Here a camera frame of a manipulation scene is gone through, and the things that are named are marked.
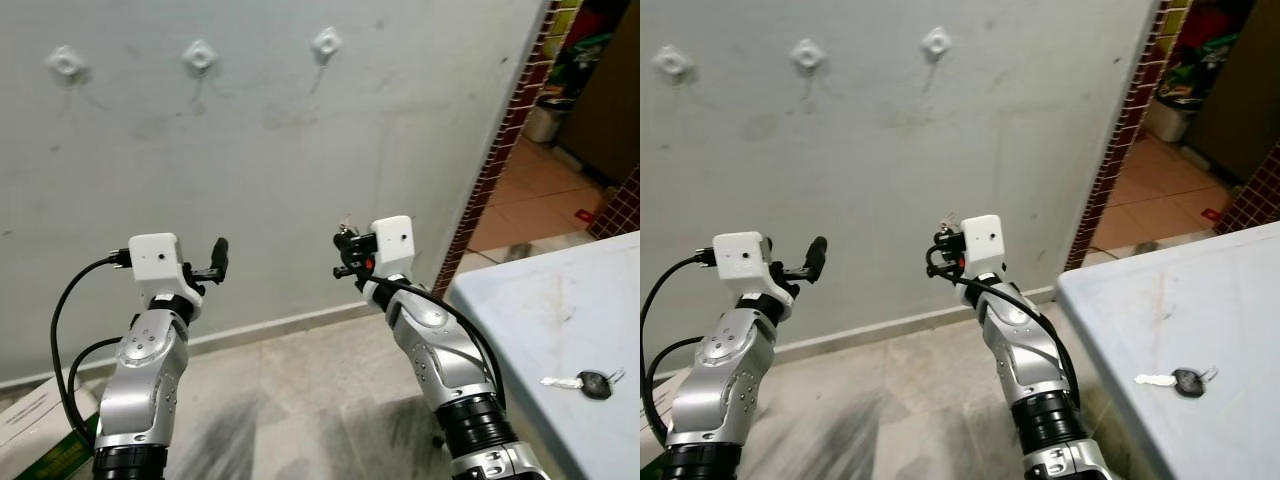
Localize black-headed car key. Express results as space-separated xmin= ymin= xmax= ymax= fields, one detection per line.
xmin=1134 ymin=367 xmax=1219 ymax=399
xmin=541 ymin=369 xmax=627 ymax=402

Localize dark brown wooden door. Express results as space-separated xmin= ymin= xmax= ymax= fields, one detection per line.
xmin=560 ymin=0 xmax=641 ymax=186
xmin=1190 ymin=0 xmax=1280 ymax=186

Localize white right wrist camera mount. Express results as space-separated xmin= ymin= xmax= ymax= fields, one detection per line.
xmin=960 ymin=214 xmax=1006 ymax=281
xmin=368 ymin=215 xmax=416 ymax=281

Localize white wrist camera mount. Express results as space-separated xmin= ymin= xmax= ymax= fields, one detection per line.
xmin=128 ymin=233 xmax=206 ymax=306
xmin=368 ymin=215 xmax=416 ymax=281
xmin=712 ymin=231 xmax=791 ymax=301
xmin=960 ymin=214 xmax=1006 ymax=281

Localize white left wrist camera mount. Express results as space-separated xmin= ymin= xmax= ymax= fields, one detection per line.
xmin=128 ymin=233 xmax=206 ymax=306
xmin=712 ymin=231 xmax=791 ymax=301

